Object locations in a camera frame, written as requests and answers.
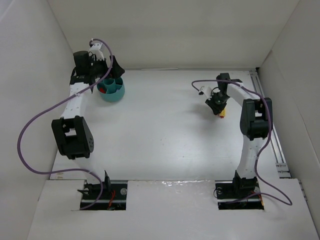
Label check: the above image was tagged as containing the red large lego brick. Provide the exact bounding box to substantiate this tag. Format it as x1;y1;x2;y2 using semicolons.
98;87;106;94

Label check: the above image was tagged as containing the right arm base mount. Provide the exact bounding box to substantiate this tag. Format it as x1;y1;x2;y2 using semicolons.
214;178;264;210

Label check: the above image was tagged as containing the yellow long lego plate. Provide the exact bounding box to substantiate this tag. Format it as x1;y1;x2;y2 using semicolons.
219;108;227;119

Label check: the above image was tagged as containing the aluminium side rail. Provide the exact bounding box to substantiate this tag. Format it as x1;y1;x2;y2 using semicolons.
249;70;292;179

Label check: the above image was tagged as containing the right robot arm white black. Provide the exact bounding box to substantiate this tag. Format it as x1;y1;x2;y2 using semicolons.
199;73;273;198

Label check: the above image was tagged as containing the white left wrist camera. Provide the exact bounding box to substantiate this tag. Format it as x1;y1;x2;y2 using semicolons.
89;38;105;61

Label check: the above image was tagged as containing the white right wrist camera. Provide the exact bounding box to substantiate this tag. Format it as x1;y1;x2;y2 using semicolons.
198;86;213;99

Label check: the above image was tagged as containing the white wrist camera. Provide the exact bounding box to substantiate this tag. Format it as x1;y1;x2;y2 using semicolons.
198;86;213;99
89;38;105;61

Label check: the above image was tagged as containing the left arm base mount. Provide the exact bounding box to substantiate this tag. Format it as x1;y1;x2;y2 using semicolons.
77;180;128;211

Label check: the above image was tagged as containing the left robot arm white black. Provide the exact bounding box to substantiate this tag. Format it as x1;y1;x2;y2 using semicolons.
51;49;125;185

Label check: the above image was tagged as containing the teal divided round container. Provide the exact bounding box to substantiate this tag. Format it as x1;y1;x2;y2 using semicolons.
97;77;125;103

